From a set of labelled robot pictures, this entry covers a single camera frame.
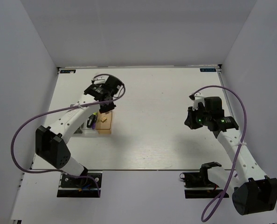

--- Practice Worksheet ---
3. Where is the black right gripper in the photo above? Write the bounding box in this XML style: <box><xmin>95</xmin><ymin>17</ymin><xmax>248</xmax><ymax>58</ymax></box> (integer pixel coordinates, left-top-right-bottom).
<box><xmin>184</xmin><ymin>105</ymin><xmax>211</xmax><ymax>129</ymax></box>

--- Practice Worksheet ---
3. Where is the purple cap black highlighter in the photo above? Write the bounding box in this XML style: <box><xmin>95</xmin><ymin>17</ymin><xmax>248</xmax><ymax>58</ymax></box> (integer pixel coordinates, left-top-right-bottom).
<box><xmin>90</xmin><ymin>121</ymin><xmax>96</xmax><ymax>130</ymax></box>

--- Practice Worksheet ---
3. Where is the green cap black highlighter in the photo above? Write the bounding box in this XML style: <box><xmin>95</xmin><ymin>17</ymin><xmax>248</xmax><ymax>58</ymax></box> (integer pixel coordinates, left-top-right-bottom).
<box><xmin>86</xmin><ymin>115</ymin><xmax>95</xmax><ymax>128</ymax></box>

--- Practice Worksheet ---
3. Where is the yellow cap black highlighter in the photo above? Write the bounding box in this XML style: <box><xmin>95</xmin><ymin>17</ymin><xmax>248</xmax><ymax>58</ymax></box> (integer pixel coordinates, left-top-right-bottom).
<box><xmin>90</xmin><ymin>113</ymin><xmax>97</xmax><ymax>124</ymax></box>

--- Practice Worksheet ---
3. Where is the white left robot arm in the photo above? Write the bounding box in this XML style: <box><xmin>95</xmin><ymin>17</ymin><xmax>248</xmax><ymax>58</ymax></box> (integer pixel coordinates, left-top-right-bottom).
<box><xmin>35</xmin><ymin>74</ymin><xmax>125</xmax><ymax>186</ymax></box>

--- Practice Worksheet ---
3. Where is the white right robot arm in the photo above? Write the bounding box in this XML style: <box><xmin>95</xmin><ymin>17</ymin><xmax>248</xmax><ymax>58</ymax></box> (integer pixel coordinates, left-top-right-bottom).
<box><xmin>185</xmin><ymin>92</ymin><xmax>277</xmax><ymax>215</ymax></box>

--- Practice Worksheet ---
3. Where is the right corner label sticker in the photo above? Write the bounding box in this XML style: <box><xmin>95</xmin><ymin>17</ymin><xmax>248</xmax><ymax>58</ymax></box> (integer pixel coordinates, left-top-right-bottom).
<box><xmin>200</xmin><ymin>68</ymin><xmax>216</xmax><ymax>72</ymax></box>

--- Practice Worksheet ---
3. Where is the corner label sticker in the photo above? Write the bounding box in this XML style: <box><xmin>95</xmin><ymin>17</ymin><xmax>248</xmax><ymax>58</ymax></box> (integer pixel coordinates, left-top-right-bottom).
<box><xmin>60</xmin><ymin>70</ymin><xmax>76</xmax><ymax>74</ymax></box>
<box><xmin>200</xmin><ymin>68</ymin><xmax>216</xmax><ymax>72</ymax></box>

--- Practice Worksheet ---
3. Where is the orange plastic container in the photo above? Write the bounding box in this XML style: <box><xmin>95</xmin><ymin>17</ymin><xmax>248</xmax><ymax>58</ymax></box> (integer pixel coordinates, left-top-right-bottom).
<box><xmin>96</xmin><ymin>111</ymin><xmax>113</xmax><ymax>134</ymax></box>

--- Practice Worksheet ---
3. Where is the left corner label sticker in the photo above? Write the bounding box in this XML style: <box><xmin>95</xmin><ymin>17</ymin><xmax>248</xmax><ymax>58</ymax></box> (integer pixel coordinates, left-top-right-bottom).
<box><xmin>60</xmin><ymin>70</ymin><xmax>76</xmax><ymax>74</ymax></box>

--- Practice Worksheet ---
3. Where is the clear plastic container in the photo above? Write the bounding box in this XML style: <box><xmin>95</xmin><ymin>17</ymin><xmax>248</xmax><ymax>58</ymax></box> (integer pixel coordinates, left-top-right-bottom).
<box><xmin>80</xmin><ymin>117</ymin><xmax>96</xmax><ymax>134</ymax></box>

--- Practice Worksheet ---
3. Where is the smoky grey plastic container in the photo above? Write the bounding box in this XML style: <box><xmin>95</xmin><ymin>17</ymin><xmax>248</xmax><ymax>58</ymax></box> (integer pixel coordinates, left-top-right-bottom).
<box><xmin>74</xmin><ymin>127</ymin><xmax>83</xmax><ymax>134</ymax></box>

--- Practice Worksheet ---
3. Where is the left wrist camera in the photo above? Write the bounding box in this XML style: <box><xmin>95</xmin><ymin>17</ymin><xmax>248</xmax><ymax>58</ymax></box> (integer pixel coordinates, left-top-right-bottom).
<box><xmin>91</xmin><ymin>76</ymin><xmax>107</xmax><ymax>84</ymax></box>

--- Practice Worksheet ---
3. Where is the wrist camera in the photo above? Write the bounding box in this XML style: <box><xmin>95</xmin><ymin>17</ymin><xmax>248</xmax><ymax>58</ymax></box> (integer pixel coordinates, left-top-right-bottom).
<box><xmin>91</xmin><ymin>76</ymin><xmax>107</xmax><ymax>84</ymax></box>
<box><xmin>189</xmin><ymin>92</ymin><xmax>205</xmax><ymax>111</ymax></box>

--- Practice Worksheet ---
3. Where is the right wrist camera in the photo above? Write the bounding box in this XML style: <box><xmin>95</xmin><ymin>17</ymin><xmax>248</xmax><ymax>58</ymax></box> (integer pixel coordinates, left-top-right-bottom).
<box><xmin>189</xmin><ymin>92</ymin><xmax>205</xmax><ymax>111</ymax></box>

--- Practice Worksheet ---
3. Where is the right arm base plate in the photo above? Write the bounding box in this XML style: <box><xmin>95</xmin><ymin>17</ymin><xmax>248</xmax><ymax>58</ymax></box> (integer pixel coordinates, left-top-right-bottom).
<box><xmin>179</xmin><ymin>172</ymin><xmax>222</xmax><ymax>199</ymax></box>

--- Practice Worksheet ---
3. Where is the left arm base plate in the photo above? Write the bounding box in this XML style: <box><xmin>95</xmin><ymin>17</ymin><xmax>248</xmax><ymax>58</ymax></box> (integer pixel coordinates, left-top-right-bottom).
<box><xmin>57</xmin><ymin>172</ymin><xmax>103</xmax><ymax>198</ymax></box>

